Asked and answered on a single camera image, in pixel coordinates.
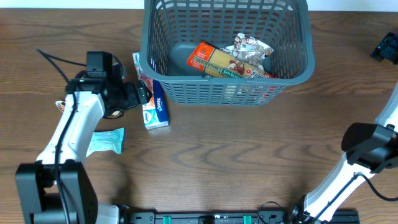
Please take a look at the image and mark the Kleenex tissue multipack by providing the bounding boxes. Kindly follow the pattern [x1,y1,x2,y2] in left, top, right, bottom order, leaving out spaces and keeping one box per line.
[132,52,169,130]

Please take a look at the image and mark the teal snack bar wrapper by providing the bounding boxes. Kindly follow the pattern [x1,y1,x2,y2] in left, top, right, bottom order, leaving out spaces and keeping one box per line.
[86,128,124,157]

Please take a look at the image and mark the orange San Remo pasta pack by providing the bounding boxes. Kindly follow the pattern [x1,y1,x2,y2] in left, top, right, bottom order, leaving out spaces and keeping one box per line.
[187,42,275,78]

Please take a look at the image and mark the white brown snack bag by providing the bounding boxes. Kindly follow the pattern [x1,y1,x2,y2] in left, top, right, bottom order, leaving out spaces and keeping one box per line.
[221,33,274,70]

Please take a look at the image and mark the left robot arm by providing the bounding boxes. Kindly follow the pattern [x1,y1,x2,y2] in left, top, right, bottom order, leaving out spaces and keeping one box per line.
[16,78,152,223]

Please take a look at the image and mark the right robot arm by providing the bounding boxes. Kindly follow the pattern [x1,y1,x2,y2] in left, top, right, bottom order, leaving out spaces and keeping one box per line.
[286,91,397,223]

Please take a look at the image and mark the crumpled beige snack bag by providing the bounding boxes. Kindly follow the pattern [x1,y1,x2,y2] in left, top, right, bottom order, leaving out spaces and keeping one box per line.
[55,101,124,119]

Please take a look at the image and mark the grey plastic basket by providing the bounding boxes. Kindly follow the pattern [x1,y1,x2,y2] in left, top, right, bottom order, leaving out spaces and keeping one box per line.
[140,0,315,106]

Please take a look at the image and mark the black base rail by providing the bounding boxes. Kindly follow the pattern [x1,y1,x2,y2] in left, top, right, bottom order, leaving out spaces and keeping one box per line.
[118,205,361,224]

